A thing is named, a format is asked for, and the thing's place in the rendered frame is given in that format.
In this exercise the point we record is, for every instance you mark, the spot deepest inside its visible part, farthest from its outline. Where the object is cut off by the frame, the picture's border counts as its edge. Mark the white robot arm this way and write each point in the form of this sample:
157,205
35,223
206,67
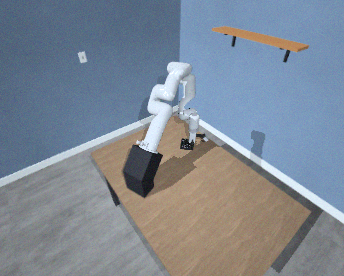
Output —
164,111

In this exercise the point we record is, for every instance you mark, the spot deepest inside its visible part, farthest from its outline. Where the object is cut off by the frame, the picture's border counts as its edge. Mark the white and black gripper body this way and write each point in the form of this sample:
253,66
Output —
192,136

